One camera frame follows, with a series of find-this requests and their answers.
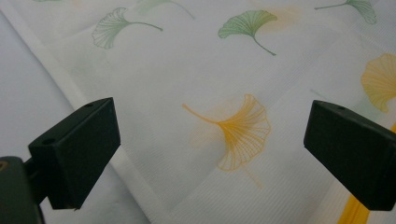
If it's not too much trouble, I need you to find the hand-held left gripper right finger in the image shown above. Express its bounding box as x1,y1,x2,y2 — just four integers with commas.
303,99,396,212

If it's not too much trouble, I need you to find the white leaf print cloth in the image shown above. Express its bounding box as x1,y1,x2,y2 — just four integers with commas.
0,0,396,224

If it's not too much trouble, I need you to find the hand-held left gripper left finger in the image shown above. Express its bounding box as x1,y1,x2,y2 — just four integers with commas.
27,97,121,210

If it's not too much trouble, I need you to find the wooden edged table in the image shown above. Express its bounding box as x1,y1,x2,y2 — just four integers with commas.
0,11,151,224

